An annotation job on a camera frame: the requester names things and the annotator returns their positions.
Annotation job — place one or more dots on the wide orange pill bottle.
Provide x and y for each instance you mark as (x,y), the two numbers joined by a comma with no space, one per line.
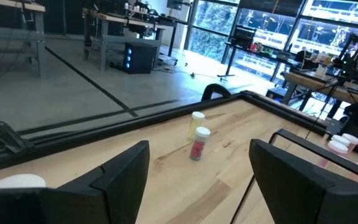
(17,181)

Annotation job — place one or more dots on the wooden side table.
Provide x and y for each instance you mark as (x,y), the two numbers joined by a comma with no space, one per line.
(309,82)

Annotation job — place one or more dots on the wooden shelf black metal frame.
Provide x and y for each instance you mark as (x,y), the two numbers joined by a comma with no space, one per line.
(303,142)

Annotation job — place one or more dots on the black rolling stand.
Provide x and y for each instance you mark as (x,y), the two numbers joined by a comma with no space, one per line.
(243,35)

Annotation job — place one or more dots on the clear bottle red pills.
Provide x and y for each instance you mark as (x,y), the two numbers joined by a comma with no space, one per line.
(198,147)

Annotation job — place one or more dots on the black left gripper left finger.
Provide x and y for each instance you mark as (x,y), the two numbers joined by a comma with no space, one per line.
(126,180)

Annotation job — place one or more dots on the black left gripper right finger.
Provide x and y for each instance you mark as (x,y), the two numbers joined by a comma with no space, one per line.
(284,186)

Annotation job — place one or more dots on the black computer tower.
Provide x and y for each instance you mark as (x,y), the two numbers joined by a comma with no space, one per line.
(140,57)

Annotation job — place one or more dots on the grey metal workbench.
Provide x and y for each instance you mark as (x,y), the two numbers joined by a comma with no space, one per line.
(39,37)
(104,40)

